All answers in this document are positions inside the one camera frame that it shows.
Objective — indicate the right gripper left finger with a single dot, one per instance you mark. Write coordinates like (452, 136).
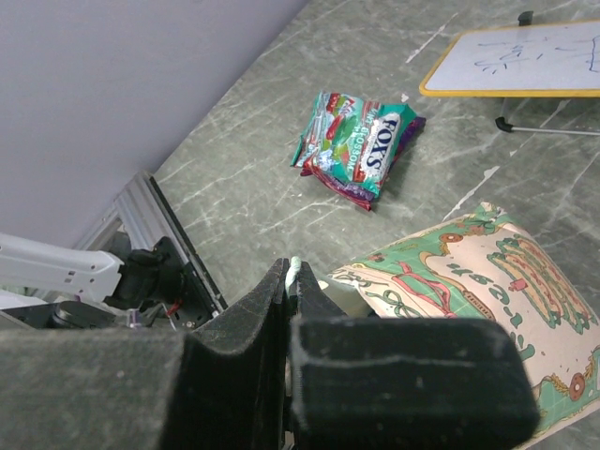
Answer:
(221, 387)

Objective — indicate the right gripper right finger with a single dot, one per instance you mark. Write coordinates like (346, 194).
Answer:
(373, 383)

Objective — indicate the decorated paper gift bag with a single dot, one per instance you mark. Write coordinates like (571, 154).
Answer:
(485, 265)

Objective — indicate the teal Fox's mint bag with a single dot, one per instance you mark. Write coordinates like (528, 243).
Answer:
(351, 144)

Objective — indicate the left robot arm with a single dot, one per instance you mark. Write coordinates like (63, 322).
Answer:
(106, 291)

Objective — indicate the yellow framed whiteboard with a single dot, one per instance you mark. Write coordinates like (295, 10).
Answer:
(556, 60)

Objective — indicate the aluminium rail frame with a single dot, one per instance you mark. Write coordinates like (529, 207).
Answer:
(154, 225)

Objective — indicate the whiteboard wire stand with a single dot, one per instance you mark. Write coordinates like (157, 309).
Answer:
(574, 117)

